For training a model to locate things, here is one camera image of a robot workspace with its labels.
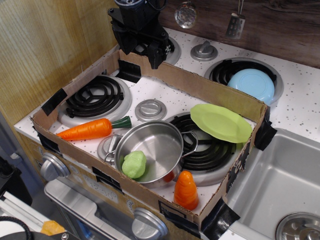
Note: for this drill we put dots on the light blue plastic plate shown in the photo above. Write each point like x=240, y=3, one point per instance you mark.
x=255, y=83

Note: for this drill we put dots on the front left black burner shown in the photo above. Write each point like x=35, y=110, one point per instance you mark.
x=103, y=97

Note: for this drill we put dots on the front right black burner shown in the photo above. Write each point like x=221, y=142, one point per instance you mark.
x=213, y=157

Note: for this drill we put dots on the silver sink drain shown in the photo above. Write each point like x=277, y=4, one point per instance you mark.
x=298, y=226

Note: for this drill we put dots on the light green toy broccoli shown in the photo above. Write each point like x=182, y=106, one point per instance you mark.
x=134, y=164

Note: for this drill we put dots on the silver oven knob right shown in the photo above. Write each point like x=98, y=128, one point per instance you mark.
x=147, y=226

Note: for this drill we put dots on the silver oven knob left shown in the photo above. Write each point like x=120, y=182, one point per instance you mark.
x=53, y=168

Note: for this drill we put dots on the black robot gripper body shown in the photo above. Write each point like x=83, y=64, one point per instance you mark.
x=140, y=18

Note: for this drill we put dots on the hanging silver slotted spatula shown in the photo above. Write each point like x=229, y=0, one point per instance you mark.
x=236, y=23

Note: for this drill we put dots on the short orange toy carrot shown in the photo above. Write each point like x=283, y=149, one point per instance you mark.
x=185, y=191

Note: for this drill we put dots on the back right black burner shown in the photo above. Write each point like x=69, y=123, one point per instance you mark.
x=222, y=71

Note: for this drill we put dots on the orange toy carrot with stem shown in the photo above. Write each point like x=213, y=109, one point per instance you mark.
x=94, y=129

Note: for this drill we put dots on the orange yellow object bottom left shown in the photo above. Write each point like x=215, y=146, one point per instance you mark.
x=51, y=227

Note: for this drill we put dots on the stainless steel sink basin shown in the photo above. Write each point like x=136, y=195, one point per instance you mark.
x=278, y=181

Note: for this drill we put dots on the hanging silver strainer ladle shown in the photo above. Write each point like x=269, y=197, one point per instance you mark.
x=186, y=14

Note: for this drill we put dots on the silver front stove knob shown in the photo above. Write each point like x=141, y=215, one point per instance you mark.
x=107, y=147

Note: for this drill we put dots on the silver back stove knob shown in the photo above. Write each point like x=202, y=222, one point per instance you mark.
x=204, y=52

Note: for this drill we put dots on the stainless steel pan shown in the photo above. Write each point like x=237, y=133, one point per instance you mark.
x=164, y=146

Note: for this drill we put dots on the silver oven door handle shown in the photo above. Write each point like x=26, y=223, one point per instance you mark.
x=77, y=209

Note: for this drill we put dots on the brown cardboard fence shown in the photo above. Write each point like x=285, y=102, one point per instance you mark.
x=191, y=83

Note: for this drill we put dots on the silver oven knob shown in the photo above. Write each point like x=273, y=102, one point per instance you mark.
x=147, y=226
x=53, y=168

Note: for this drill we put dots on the lime green plastic plate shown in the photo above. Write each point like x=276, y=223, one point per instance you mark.
x=221, y=123

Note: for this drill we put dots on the silver centre stove knob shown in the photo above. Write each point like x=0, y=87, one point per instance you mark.
x=150, y=109

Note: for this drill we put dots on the silver stove knob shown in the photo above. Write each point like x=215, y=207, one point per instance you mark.
x=150, y=109
x=204, y=52
x=107, y=147

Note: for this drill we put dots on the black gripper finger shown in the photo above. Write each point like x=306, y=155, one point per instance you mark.
x=127, y=42
x=157, y=53

